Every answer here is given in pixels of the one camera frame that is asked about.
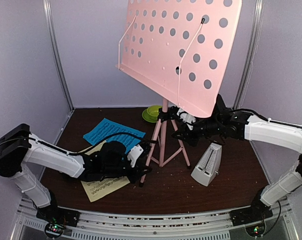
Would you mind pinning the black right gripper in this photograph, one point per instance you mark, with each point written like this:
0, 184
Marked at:
184, 130

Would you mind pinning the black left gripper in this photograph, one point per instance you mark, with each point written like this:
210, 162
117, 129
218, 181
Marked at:
140, 165

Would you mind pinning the blue sheet music page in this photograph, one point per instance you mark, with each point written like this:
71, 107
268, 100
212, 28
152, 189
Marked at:
107, 127

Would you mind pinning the pink music stand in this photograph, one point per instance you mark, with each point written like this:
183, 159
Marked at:
179, 49

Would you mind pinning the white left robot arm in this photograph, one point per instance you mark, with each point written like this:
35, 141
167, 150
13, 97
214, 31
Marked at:
20, 147

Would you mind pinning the yellow sheet music page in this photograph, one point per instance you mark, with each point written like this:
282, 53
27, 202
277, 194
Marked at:
96, 190

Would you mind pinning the white metronome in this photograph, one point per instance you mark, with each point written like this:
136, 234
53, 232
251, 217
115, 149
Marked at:
208, 166

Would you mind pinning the green bowl with saucer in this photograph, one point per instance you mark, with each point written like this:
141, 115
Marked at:
151, 113

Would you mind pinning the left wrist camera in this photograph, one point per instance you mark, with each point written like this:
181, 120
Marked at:
134, 154

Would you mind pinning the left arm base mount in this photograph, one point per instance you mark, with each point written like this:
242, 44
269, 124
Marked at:
58, 221

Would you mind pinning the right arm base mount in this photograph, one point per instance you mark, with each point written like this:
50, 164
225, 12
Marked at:
252, 220

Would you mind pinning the aluminium front rail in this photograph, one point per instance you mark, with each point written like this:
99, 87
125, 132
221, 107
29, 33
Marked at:
94, 225

